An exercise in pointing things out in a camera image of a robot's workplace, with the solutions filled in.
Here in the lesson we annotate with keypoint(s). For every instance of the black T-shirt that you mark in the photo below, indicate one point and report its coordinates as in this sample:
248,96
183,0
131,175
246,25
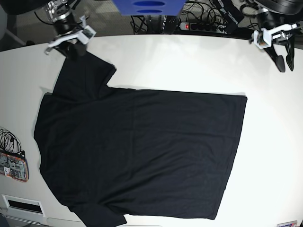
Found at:
107,152

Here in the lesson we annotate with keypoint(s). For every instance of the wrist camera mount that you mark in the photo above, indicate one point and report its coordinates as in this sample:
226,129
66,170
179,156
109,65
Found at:
265,38
83,34

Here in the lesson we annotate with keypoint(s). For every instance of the blue plastic stool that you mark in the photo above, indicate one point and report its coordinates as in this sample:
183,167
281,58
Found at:
149,7

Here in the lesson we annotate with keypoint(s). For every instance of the grey office chair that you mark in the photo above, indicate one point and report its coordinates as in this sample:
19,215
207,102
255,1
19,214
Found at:
8,39

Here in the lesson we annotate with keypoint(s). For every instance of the white power strip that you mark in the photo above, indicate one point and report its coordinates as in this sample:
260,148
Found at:
215,28

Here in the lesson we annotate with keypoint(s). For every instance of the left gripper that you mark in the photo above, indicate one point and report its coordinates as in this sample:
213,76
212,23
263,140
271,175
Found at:
269,20

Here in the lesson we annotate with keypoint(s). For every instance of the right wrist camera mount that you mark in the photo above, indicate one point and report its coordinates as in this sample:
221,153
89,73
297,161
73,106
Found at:
83,34

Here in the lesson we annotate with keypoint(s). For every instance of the sticker card at edge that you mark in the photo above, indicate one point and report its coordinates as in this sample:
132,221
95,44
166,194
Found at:
288,224

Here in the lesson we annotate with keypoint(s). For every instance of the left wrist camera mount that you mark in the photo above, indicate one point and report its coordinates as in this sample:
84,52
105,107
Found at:
265,38

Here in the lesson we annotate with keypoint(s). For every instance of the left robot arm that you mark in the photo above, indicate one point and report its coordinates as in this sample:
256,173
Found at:
279,23

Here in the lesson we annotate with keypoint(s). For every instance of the orange printed pouch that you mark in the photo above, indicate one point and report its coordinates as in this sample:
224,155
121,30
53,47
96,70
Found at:
14,166

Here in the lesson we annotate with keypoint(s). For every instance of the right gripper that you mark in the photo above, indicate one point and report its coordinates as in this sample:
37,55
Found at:
68,31

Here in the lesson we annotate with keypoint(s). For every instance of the black box under stool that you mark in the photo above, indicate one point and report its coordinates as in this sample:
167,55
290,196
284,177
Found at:
170,24

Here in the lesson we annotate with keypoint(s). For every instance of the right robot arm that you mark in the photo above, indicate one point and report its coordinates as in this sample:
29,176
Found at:
61,17

